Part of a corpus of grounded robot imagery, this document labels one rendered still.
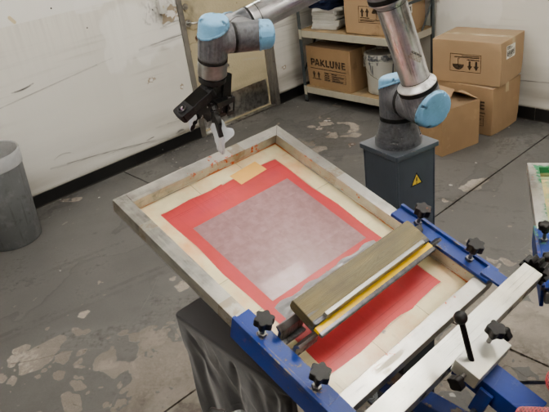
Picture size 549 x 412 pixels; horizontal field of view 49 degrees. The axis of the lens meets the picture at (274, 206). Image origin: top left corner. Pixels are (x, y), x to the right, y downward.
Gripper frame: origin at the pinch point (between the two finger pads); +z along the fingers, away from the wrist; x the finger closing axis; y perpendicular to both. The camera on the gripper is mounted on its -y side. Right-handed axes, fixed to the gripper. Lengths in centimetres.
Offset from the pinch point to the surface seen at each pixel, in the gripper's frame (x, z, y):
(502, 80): 61, 116, 340
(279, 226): -28.9, 11.1, 2.2
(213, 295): -38.5, 8.2, -27.9
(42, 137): 276, 176, 65
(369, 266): -58, 2, 1
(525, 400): -99, 5, 1
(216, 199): -10.9, 10.5, -4.4
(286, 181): -16.7, 10.5, 16.5
